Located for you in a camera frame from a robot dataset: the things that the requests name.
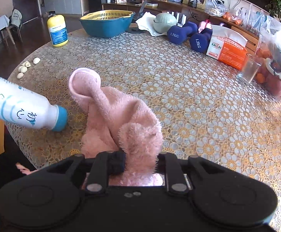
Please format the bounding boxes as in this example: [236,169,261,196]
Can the white bottle blue cap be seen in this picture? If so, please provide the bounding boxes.
[0,77,68,132]

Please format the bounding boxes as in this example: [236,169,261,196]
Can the pink fluffy towel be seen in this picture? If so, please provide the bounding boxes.
[69,68,163,186]

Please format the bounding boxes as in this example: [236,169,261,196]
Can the garlic clove lower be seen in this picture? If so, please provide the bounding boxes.
[17,72,24,79]

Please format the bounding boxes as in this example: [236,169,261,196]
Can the garlic clove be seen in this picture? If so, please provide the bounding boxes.
[33,57,40,64]
[18,66,28,73]
[17,72,24,79]

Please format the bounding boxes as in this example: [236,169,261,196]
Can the garlic clove middle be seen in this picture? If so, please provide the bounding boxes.
[18,66,28,73]

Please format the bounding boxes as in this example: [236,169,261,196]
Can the garlic clove upper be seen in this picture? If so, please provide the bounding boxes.
[33,57,40,64]

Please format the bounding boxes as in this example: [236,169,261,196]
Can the yellow white supplement bottle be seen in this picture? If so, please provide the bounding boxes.
[47,15,68,47]

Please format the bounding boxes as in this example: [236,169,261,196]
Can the right blue dumbbell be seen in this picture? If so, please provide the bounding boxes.
[189,28,213,53]

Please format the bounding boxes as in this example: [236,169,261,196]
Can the blue dumbbell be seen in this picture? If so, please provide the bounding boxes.
[167,21,198,44]
[189,28,213,53]

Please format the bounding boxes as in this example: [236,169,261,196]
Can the clear drinking glass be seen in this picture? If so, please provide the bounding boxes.
[236,53,261,85]

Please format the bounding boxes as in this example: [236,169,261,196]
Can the left blue dumbbell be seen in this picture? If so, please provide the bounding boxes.
[167,21,198,44]

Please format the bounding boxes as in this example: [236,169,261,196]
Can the orange white tissue box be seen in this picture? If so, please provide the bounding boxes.
[206,25,247,70]

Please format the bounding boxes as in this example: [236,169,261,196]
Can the blue basin yellow colander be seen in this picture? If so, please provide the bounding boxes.
[79,9,135,38]

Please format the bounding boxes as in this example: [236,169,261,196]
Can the white cloth under bowl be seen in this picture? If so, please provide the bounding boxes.
[136,12,167,37]

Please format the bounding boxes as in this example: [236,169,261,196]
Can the pale green ceramic bowl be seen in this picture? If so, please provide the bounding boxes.
[153,13,177,34]

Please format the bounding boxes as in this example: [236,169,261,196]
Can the pink bottle on floor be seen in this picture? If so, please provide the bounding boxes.
[198,19,212,32]

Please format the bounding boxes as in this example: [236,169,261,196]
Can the plastic bag of fruit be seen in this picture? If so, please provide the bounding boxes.
[255,16,281,100]

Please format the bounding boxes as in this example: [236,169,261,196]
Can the clear plastic bags on cabinet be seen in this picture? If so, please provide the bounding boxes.
[205,0,268,34]

